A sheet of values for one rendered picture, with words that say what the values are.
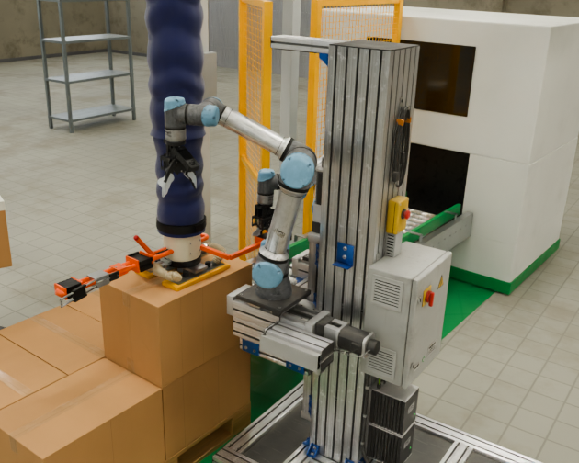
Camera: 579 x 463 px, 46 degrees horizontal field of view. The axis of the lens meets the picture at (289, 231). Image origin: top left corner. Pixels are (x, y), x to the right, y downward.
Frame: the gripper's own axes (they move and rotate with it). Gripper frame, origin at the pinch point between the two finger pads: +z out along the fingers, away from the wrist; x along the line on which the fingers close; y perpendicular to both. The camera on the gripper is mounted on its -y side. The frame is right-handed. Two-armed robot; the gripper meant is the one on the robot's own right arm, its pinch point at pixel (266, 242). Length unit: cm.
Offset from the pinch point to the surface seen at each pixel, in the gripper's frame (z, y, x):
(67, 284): 0, 90, -27
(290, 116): 11, -287, -209
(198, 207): -20.3, 29.3, -16.0
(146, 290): 14, 54, -23
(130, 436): 69, 79, -7
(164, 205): -21, 40, -26
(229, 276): 14.4, 17.5, -7.4
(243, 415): 99, 6, -7
